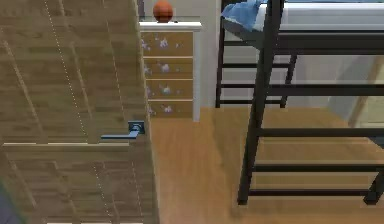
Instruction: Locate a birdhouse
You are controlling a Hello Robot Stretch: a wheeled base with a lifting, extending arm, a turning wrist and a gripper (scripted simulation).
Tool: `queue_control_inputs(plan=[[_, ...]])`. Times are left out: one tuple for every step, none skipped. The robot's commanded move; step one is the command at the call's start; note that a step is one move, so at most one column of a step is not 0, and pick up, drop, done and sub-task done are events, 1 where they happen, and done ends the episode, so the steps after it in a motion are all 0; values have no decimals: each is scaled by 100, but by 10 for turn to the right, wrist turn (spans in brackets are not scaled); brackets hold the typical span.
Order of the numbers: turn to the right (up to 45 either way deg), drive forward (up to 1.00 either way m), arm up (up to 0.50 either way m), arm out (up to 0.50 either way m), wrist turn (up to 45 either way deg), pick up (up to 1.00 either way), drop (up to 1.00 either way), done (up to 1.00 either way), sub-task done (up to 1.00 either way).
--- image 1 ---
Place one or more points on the white chest of drawers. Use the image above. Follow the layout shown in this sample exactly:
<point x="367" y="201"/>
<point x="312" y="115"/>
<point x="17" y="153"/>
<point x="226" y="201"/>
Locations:
<point x="170" y="71"/>

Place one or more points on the black metal bunk bed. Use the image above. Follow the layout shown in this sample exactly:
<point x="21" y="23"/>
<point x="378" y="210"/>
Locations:
<point x="266" y="83"/>

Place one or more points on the orange basketball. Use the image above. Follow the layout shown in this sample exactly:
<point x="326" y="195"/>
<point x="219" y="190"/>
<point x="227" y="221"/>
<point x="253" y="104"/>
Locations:
<point x="163" y="10"/>

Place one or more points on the blue cloth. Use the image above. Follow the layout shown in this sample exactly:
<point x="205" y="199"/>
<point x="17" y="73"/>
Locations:
<point x="245" y="14"/>

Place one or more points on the brown wooden room door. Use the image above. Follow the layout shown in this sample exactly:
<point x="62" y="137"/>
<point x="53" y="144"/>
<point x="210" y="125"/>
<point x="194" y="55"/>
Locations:
<point x="66" y="100"/>

